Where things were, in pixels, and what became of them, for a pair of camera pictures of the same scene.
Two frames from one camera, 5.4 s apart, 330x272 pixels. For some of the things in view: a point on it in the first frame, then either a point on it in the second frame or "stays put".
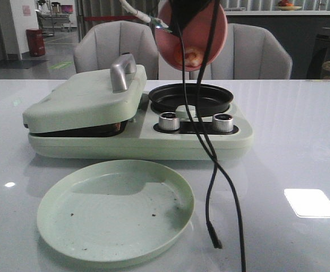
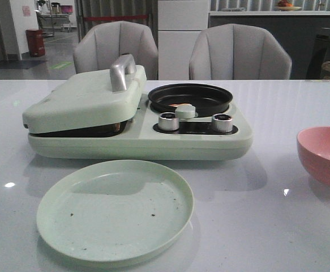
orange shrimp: x=193 y=58 → x=176 y=105
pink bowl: x=196 y=39 → x=322 y=150
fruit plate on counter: x=287 y=5 stays put
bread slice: x=98 y=131 stays put
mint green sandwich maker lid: x=89 y=97 stays put
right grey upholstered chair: x=251 y=52 stays put
